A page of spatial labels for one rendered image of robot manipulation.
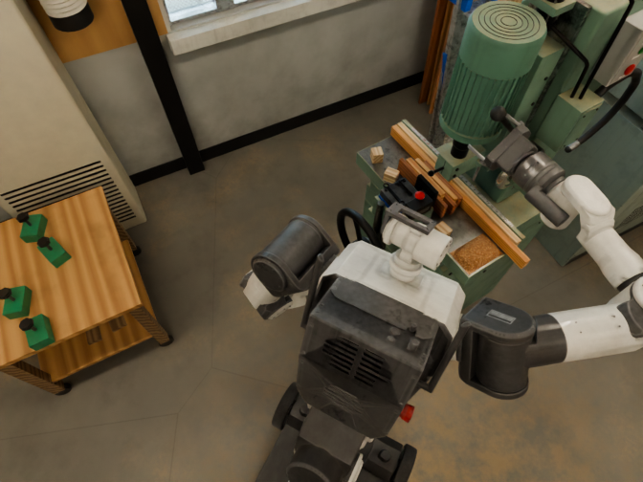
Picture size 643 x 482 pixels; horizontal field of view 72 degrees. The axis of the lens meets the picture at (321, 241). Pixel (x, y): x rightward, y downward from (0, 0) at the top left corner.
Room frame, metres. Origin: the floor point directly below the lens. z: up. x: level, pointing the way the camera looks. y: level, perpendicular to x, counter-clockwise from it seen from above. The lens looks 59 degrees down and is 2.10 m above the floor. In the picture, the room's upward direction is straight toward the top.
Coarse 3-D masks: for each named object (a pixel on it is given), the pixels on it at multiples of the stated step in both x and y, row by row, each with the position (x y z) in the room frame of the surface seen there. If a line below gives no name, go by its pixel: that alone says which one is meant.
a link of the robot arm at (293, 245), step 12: (288, 228) 0.49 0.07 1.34; (300, 228) 0.49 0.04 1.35; (312, 228) 0.49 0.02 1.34; (276, 240) 0.45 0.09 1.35; (288, 240) 0.45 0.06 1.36; (300, 240) 0.45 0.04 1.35; (312, 240) 0.46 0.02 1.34; (276, 252) 0.42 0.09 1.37; (288, 252) 0.42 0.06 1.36; (300, 252) 0.43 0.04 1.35; (312, 252) 0.44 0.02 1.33; (288, 264) 0.40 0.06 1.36; (300, 264) 0.41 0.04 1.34
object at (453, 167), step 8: (480, 144) 0.98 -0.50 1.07; (448, 152) 0.94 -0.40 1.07; (472, 152) 0.94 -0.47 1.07; (480, 152) 0.94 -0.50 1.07; (440, 160) 0.93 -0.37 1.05; (448, 160) 0.91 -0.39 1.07; (456, 160) 0.91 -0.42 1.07; (464, 160) 0.91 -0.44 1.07; (472, 160) 0.93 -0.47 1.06; (448, 168) 0.90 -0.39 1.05; (456, 168) 0.89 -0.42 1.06; (464, 168) 0.91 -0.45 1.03; (448, 176) 0.89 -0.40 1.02; (456, 176) 0.90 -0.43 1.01
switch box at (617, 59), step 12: (636, 12) 1.01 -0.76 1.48; (624, 24) 0.98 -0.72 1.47; (636, 24) 0.96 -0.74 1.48; (624, 36) 0.96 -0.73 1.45; (636, 36) 0.94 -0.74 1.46; (612, 48) 0.97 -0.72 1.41; (624, 48) 0.95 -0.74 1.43; (636, 48) 0.95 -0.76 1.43; (612, 60) 0.96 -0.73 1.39; (624, 60) 0.94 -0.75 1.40; (636, 60) 0.97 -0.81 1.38; (600, 72) 0.97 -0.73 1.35; (612, 72) 0.94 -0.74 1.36
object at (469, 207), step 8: (392, 128) 1.18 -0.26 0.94; (392, 136) 1.18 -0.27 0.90; (400, 136) 1.14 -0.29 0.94; (400, 144) 1.14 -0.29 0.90; (408, 144) 1.11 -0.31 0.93; (408, 152) 1.10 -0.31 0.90; (416, 152) 1.07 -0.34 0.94; (424, 160) 1.03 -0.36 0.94; (464, 200) 0.86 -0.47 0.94; (464, 208) 0.84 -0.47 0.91; (472, 208) 0.82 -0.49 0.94; (472, 216) 0.81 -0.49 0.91; (480, 216) 0.79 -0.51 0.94; (480, 224) 0.78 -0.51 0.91; (488, 224) 0.76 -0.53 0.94; (488, 232) 0.75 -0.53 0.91; (496, 232) 0.73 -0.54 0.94; (496, 240) 0.72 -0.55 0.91; (504, 240) 0.70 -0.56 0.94; (504, 248) 0.69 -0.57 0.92; (512, 248) 0.67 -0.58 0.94; (512, 256) 0.66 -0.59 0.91; (520, 256) 0.64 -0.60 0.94; (520, 264) 0.63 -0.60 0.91
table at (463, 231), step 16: (384, 144) 1.14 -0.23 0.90; (368, 160) 1.07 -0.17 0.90; (384, 160) 1.06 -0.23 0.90; (368, 176) 1.03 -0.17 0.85; (400, 176) 0.99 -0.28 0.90; (368, 208) 0.87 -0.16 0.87; (448, 224) 0.79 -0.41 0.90; (464, 224) 0.79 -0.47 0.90; (464, 240) 0.73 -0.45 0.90; (448, 256) 0.67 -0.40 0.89; (464, 272) 0.61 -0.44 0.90; (480, 272) 0.62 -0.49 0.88
